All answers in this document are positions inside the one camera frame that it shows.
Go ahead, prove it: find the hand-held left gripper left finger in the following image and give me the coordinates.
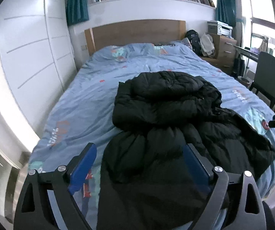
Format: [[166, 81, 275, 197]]
[[13, 142, 98, 230]]

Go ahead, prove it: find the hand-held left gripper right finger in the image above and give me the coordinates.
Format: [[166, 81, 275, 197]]
[[183, 143, 267, 230]]

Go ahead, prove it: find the black puffer coat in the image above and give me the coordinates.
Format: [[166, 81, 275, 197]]
[[97, 71, 275, 230]]

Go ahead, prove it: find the dark grey chair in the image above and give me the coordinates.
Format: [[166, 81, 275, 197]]
[[249, 51, 275, 112]]

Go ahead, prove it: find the black bag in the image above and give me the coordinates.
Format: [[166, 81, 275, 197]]
[[233, 59, 246, 77]]

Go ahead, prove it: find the glass desk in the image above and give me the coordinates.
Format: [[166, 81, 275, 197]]
[[233, 44, 275, 85]]

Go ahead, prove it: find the bed with blue printed duvet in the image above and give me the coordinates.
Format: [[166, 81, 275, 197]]
[[29, 42, 275, 230]]

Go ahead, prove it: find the wooden drawer chest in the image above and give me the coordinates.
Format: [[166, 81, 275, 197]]
[[202, 33, 238, 74]]

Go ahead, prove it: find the beige cloth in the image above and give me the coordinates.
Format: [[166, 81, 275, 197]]
[[200, 34, 216, 57]]

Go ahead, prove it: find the white printer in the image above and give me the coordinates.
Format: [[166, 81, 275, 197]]
[[207, 21, 234, 38]]

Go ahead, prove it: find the window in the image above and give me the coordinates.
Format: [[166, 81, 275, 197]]
[[240, 0, 275, 61]]

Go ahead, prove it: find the black backpack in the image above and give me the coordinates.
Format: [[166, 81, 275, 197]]
[[185, 30, 202, 56]]

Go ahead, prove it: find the teal curtain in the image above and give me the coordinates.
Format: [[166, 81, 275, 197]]
[[66, 0, 90, 26], [215, 0, 237, 28]]

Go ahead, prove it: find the white wardrobe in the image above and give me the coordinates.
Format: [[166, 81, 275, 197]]
[[0, 0, 78, 150]]

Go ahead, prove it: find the wooden headboard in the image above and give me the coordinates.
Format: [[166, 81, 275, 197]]
[[84, 20, 186, 56]]

